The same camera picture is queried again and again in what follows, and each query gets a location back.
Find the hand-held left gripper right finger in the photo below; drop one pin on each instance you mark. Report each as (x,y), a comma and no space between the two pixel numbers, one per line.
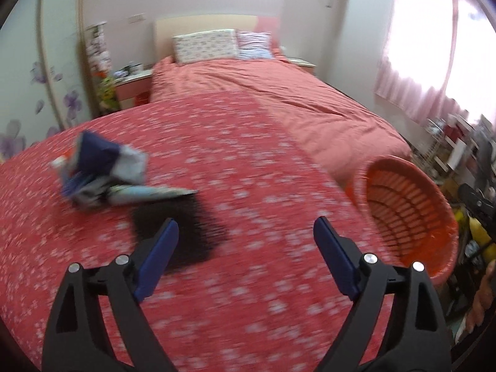
(335,255)

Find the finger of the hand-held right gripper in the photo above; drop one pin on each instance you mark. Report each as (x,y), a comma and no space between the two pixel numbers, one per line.
(474,199)

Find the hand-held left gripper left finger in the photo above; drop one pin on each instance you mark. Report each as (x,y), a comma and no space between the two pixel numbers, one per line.
(155,263)

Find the black garment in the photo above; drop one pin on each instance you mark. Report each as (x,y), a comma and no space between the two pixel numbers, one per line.
(193,232)

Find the light blue wrapper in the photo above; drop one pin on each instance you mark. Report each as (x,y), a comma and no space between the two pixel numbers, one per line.
(147,193)

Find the orange plastic laundry basket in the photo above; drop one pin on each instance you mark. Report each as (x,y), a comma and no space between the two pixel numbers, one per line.
(449,255)
(403,217)

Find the person's right hand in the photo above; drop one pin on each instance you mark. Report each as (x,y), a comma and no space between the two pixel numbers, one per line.
(486,290)

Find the yellow bag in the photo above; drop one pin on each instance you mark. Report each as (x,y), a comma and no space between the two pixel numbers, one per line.
(480,234)

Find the red floral tablecloth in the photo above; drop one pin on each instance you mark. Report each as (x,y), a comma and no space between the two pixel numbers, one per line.
(252,162)

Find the pink curtain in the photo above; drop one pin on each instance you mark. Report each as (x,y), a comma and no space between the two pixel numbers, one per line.
(414,66)

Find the pink nightstand with mug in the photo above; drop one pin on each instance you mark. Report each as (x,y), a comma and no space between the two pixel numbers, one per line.
(133,89)

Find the bed with pink cover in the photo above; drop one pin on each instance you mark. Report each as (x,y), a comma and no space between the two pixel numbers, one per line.
(271,85)

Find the white mug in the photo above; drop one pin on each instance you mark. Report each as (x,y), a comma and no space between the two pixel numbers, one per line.
(135,68)

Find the clear tube of plush toys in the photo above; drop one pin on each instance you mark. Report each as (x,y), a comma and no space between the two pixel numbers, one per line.
(100,69)

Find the white floral pillow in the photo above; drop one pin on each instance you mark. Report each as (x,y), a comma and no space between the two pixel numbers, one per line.
(205,46)

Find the pink striped pillow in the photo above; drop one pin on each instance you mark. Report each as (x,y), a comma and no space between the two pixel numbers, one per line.
(254,44)

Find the wardrobe with purple flower doors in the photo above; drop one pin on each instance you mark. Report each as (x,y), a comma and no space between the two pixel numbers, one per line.
(38,66)

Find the beige bed headboard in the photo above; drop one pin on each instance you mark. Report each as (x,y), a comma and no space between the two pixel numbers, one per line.
(201,23)

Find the wall socket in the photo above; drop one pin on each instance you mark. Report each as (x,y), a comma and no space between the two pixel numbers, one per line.
(136,18)

